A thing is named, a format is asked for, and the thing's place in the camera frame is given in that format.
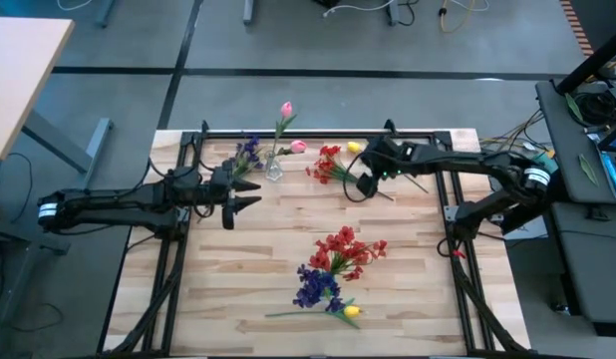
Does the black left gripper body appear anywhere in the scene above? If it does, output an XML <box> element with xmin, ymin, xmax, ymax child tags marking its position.
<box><xmin>207</xmin><ymin>166</ymin><xmax>238</xmax><ymax>231</ymax></box>

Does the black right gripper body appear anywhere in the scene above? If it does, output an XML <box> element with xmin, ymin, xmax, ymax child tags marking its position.
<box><xmin>356</xmin><ymin>134</ymin><xmax>417</xmax><ymax>199</ymax></box>

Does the yellow artificial tulip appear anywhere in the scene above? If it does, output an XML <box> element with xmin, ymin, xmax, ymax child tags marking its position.
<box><xmin>264</xmin><ymin>297</ymin><xmax>364</xmax><ymax>330</ymax></box>
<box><xmin>346</xmin><ymin>141</ymin><xmax>430</xmax><ymax>194</ymax></box>

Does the purple artificial flower bunch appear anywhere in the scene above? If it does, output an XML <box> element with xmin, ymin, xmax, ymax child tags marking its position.
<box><xmin>292</xmin><ymin>263</ymin><xmax>347</xmax><ymax>314</ymax></box>
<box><xmin>227</xmin><ymin>134</ymin><xmax>267</xmax><ymax>181</ymax></box>

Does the red artificial flower bunch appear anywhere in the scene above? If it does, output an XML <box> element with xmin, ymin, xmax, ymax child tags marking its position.
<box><xmin>307</xmin><ymin>224</ymin><xmax>389</xmax><ymax>283</ymax></box>
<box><xmin>305</xmin><ymin>144</ymin><xmax>395</xmax><ymax>202</ymax></box>

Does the pink artificial tulip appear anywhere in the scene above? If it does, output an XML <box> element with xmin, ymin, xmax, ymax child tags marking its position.
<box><xmin>270</xmin><ymin>101</ymin><xmax>298</xmax><ymax>159</ymax></box>
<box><xmin>275</xmin><ymin>139</ymin><xmax>309</xmax><ymax>159</ymax></box>

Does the clear glass vase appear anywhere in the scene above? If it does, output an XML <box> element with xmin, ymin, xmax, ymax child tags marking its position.
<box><xmin>264</xmin><ymin>150</ymin><xmax>284</xmax><ymax>182</ymax></box>

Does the grey metal desk leg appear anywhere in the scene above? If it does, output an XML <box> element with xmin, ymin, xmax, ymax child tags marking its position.
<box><xmin>21</xmin><ymin>109</ymin><xmax>115</xmax><ymax>224</ymax></box>

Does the teal tape roll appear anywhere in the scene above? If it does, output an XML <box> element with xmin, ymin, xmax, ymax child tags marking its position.
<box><xmin>535</xmin><ymin>151</ymin><xmax>559</xmax><ymax>170</ymax></box>

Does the grey side table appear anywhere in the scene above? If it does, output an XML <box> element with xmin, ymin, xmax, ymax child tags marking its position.
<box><xmin>534</xmin><ymin>79</ymin><xmax>616</xmax><ymax>205</ymax></box>

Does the green artificial leaf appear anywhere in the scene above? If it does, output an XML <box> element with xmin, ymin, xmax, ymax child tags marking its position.
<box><xmin>564</xmin><ymin>92</ymin><xmax>586</xmax><ymax>124</ymax></box>
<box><xmin>578</xmin><ymin>153</ymin><xmax>599</xmax><ymax>186</ymax></box>

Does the black diagonal beam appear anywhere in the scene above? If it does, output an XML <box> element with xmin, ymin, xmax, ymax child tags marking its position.
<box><xmin>556</xmin><ymin>24</ymin><xmax>616</xmax><ymax>96</ymax></box>

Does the blue booklet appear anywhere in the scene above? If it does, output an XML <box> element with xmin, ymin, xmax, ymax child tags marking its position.
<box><xmin>600</xmin><ymin>152</ymin><xmax>616</xmax><ymax>203</ymax></box>

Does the dark floor furniture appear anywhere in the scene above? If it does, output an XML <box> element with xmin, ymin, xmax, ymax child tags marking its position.
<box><xmin>0</xmin><ymin>233</ymin><xmax>73</xmax><ymax>359</ymax></box>

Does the grey side panel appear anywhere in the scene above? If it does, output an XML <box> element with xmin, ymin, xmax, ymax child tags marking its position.
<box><xmin>549</xmin><ymin>201</ymin><xmax>616</xmax><ymax>325</ymax></box>

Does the light wooden desk top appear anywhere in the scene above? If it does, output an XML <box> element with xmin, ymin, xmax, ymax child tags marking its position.
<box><xmin>0</xmin><ymin>16</ymin><xmax>76</xmax><ymax>161</ymax></box>

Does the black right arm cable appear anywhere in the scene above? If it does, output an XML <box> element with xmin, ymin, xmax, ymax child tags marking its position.
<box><xmin>341</xmin><ymin>151</ymin><xmax>372</xmax><ymax>204</ymax></box>

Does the black aluminium table frame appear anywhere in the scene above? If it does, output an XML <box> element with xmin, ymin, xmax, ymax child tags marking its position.
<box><xmin>96</xmin><ymin>119</ymin><xmax>533</xmax><ymax>358</ymax></box>

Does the yellow and black cable bundle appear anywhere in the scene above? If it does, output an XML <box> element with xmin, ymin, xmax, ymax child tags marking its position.
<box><xmin>479</xmin><ymin>108</ymin><xmax>556</xmax><ymax>169</ymax></box>

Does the black floor cable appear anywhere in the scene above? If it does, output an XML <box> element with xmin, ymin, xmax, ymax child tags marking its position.
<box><xmin>0</xmin><ymin>152</ymin><xmax>34</xmax><ymax>225</ymax></box>
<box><xmin>397</xmin><ymin>0</ymin><xmax>420</xmax><ymax>27</ymax></box>

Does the yellow floor cable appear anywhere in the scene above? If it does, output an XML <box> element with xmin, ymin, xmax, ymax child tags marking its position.
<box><xmin>437</xmin><ymin>0</ymin><xmax>476</xmax><ymax>35</ymax></box>

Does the white floor cable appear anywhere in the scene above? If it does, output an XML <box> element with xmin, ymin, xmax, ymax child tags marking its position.
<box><xmin>56</xmin><ymin>0</ymin><xmax>95</xmax><ymax>12</ymax></box>
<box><xmin>322</xmin><ymin>0</ymin><xmax>397</xmax><ymax>19</ymax></box>

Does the coiled black cable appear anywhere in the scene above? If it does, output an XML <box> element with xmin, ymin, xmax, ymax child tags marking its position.
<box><xmin>574</xmin><ymin>92</ymin><xmax>613</xmax><ymax>126</ymax></box>

